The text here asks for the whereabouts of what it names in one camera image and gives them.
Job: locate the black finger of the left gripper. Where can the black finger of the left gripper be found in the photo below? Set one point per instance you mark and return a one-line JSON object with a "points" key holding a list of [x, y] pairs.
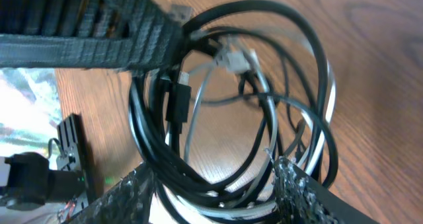
{"points": [[126, 35]]}

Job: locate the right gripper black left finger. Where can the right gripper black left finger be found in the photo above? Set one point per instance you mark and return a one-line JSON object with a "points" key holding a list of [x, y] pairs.
{"points": [[129, 201]]}

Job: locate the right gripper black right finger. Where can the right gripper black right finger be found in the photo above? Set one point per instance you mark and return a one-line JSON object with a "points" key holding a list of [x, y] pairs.
{"points": [[301, 199]]}

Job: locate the black mounting rail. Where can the black mounting rail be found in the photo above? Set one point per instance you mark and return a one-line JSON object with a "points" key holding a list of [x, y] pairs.
{"points": [[76, 185]]}

